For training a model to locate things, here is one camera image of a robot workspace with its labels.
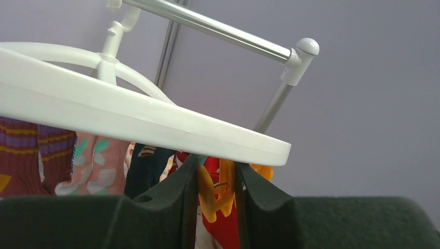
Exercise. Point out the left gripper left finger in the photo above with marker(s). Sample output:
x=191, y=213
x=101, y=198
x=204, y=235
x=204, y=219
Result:
x=103, y=213

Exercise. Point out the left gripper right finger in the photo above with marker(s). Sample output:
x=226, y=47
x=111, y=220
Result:
x=270, y=218

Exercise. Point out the red sock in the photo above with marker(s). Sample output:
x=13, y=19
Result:
x=224, y=232

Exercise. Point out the white clip hanger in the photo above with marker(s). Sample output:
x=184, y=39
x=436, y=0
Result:
x=79, y=90

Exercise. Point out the navy christmas sock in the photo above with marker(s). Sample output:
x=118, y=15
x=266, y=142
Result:
x=146, y=167

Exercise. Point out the pink sock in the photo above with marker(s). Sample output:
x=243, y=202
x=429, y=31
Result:
x=81, y=165
x=108, y=175

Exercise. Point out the purple patterned sock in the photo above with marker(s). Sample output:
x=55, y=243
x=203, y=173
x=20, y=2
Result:
x=56, y=148
x=19, y=159

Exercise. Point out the metal drying rack stand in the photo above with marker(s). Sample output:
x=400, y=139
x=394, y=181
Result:
x=296, y=60

